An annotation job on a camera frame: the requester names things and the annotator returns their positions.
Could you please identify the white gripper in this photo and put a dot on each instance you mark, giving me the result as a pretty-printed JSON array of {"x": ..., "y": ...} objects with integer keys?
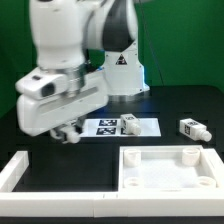
[{"x": 38, "y": 116}]

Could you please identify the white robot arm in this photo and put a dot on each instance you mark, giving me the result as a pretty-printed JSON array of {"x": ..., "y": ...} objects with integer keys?
[{"x": 87, "y": 55}]

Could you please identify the white marker sheet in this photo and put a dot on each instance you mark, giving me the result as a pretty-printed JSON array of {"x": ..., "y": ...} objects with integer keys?
[{"x": 112, "y": 128}]

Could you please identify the white U-shaped fence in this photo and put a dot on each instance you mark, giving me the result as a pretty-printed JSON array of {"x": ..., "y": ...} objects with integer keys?
[{"x": 196, "y": 202}]

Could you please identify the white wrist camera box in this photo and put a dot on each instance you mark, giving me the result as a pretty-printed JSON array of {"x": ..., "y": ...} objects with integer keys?
[{"x": 39, "y": 86}]

